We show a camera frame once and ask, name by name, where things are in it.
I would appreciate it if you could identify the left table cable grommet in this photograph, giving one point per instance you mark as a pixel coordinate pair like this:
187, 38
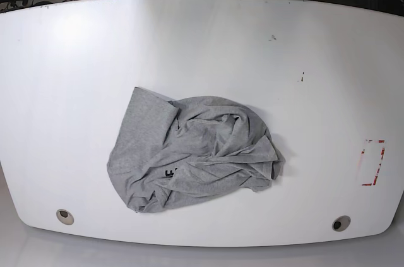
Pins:
65, 217

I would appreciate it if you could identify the red tape rectangle marking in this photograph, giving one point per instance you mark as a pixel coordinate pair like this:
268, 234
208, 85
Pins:
370, 161

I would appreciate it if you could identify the grey T-shirt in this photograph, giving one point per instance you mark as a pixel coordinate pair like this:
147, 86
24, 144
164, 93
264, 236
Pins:
172, 154

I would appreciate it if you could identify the right table cable grommet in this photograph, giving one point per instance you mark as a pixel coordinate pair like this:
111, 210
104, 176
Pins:
341, 223

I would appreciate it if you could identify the table cable grommet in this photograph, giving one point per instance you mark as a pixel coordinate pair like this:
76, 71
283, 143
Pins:
65, 217
341, 223

